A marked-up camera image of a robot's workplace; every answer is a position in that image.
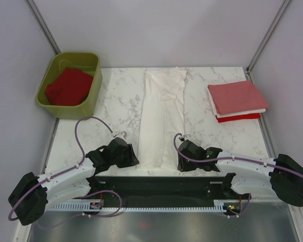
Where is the white printed t-shirt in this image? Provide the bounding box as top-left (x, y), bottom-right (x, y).
top-left (137, 67), bottom-right (187, 170)

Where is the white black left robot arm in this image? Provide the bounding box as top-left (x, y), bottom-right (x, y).
top-left (8, 137), bottom-right (139, 226)

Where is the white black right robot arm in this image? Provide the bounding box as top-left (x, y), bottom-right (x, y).
top-left (174, 140), bottom-right (303, 207)

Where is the pink folded t-shirt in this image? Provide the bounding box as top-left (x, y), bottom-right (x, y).
top-left (208, 80), bottom-right (269, 115)

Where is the red folded t-shirt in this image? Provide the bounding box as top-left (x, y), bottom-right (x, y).
top-left (216, 113), bottom-right (261, 123)

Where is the olive green plastic bin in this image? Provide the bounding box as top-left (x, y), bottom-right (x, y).
top-left (35, 52), bottom-right (103, 119)

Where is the dark red t-shirt in bin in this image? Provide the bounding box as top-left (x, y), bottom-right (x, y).
top-left (45, 67), bottom-right (93, 106)

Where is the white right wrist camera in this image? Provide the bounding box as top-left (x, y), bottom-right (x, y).
top-left (179, 134), bottom-right (190, 142)

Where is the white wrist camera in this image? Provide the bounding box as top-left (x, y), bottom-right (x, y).
top-left (113, 131), bottom-right (128, 140)
top-left (179, 134), bottom-right (190, 142)

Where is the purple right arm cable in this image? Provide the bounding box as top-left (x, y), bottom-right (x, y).
top-left (173, 133), bottom-right (303, 219)

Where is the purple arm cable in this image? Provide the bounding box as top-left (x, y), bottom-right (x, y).
top-left (173, 133), bottom-right (303, 219)
top-left (8, 116), bottom-right (124, 229)

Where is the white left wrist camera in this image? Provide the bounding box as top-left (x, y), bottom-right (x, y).
top-left (113, 131), bottom-right (128, 140)

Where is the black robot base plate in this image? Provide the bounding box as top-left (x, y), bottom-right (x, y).
top-left (85, 175), bottom-right (251, 208)

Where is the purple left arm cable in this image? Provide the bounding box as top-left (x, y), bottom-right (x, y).
top-left (8, 116), bottom-right (124, 229)

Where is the right aluminium frame post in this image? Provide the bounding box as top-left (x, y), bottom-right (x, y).
top-left (243, 0), bottom-right (292, 76)

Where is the aluminium frame post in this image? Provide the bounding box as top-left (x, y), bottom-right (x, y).
top-left (25, 0), bottom-right (61, 55)
top-left (243, 0), bottom-right (292, 76)

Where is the left aluminium frame post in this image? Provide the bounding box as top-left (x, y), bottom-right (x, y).
top-left (25, 0), bottom-right (61, 55)

